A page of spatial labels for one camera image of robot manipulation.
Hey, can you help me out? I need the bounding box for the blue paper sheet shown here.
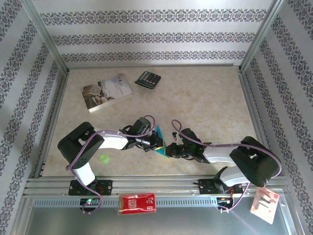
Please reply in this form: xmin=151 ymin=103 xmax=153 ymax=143
xmin=151 ymin=125 xmax=172 ymax=159

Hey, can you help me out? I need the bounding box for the grey metal sheet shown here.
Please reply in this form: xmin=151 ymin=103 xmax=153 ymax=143
xmin=23 ymin=205 xmax=294 ymax=235

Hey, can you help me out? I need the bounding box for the red packet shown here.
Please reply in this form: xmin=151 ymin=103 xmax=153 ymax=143
xmin=118 ymin=192 xmax=157 ymax=216

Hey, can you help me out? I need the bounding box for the black calculator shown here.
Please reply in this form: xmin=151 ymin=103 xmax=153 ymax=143
xmin=134 ymin=70 xmax=162 ymax=91

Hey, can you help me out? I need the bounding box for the paperback book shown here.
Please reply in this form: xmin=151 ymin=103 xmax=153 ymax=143
xmin=82 ymin=72 xmax=134 ymax=114

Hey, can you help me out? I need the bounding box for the pink blister pack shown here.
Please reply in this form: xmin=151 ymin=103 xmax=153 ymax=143
xmin=249 ymin=184 xmax=280 ymax=225

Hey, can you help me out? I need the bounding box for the long aluminium mounting rail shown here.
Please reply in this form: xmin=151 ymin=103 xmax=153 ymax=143
xmin=23 ymin=174 xmax=291 ymax=198

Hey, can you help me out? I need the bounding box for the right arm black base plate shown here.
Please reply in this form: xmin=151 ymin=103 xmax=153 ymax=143
xmin=198 ymin=178 xmax=244 ymax=196

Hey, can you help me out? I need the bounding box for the slotted metal cable duct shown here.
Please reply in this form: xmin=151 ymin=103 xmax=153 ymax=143
xmin=31 ymin=197 xmax=220 ymax=208

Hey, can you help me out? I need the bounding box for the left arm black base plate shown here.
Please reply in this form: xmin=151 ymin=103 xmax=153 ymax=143
xmin=68 ymin=179 xmax=114 ymax=196

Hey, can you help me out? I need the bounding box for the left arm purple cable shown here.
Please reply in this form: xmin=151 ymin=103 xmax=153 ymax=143
xmin=65 ymin=115 xmax=156 ymax=215

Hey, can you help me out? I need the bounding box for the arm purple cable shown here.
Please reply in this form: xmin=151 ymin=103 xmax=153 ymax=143
xmin=65 ymin=115 xmax=156 ymax=215
xmin=171 ymin=119 xmax=283 ymax=212

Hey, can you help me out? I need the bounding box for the thin aluminium edge rail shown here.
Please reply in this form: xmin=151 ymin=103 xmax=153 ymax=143
xmin=66 ymin=63 xmax=242 ymax=71

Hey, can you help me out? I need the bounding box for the aluminium side rail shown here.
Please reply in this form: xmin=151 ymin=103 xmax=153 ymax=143
xmin=238 ymin=70 xmax=280 ymax=177
xmin=33 ymin=70 xmax=70 ymax=179

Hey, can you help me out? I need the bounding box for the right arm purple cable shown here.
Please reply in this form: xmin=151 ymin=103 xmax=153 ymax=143
xmin=171 ymin=119 xmax=283 ymax=212

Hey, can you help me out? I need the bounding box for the aluminium frame post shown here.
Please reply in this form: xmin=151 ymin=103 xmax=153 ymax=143
xmin=238 ymin=0 xmax=293 ymax=74
xmin=21 ymin=0 xmax=71 ymax=75

